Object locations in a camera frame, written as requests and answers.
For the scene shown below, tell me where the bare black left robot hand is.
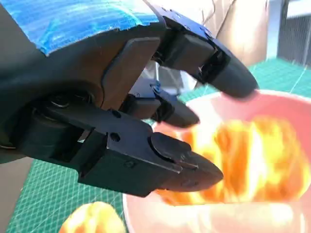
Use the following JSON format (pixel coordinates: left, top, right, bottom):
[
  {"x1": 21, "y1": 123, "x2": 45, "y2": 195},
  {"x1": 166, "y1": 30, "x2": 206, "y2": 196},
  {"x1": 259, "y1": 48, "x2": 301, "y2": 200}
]
[{"x1": 0, "y1": 0, "x2": 259, "y2": 197}]

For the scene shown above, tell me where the round toy bread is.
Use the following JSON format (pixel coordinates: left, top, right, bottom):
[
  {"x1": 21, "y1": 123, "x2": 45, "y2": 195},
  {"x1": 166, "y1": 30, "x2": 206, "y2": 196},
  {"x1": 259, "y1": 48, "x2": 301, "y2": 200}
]
[{"x1": 59, "y1": 201, "x2": 127, "y2": 233}]

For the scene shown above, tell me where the pink bowl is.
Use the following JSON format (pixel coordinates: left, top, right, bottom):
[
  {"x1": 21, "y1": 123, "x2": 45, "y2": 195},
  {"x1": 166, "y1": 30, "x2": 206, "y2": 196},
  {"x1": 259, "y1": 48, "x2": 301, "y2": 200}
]
[{"x1": 122, "y1": 89, "x2": 311, "y2": 233}]

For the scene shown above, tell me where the long striped toy bread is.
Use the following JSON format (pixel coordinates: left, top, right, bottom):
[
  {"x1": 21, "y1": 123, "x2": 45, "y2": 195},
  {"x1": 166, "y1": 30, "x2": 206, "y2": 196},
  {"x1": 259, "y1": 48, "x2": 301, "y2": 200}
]
[{"x1": 155, "y1": 116, "x2": 308, "y2": 204}]

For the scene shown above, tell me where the green cutting mat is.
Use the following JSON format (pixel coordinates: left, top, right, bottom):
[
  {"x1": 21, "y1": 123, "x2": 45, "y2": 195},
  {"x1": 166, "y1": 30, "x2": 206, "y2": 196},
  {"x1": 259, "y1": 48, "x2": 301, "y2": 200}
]
[{"x1": 6, "y1": 58, "x2": 311, "y2": 233}]

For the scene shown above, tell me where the white cabinet with grey vent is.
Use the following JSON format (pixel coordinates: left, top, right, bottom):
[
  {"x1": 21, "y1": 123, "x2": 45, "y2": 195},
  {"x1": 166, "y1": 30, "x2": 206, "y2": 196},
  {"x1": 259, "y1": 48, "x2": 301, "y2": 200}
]
[{"x1": 267, "y1": 0, "x2": 311, "y2": 66}]

